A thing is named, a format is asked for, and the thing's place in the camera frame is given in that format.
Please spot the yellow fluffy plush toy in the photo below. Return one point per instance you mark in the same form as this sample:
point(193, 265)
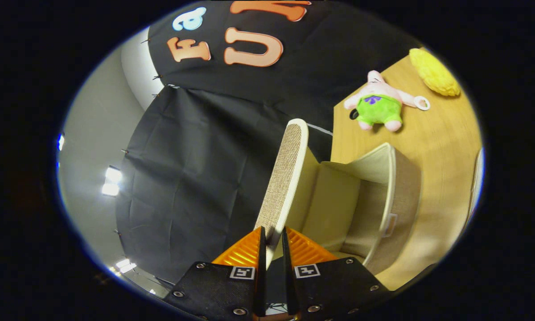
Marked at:
point(434, 73)

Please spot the black backdrop cloth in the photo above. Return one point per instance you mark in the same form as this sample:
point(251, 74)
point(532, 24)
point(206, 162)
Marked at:
point(196, 156)

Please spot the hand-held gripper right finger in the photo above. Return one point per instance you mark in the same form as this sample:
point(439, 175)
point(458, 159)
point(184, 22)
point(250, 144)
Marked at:
point(286, 276)

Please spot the beige woven storage box lid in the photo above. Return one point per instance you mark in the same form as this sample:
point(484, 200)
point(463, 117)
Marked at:
point(285, 178)

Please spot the pink star plush toy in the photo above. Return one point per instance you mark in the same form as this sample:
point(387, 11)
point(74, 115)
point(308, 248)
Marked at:
point(376, 109)

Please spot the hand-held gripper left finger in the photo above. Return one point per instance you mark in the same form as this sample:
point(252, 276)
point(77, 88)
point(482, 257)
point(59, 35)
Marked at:
point(261, 276)

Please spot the beige fabric storage box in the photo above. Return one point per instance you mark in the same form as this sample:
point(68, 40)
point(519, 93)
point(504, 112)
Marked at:
point(401, 200)

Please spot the ceiling light panel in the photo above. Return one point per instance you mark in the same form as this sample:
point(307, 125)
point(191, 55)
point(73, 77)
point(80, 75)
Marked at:
point(125, 265)
point(111, 180)

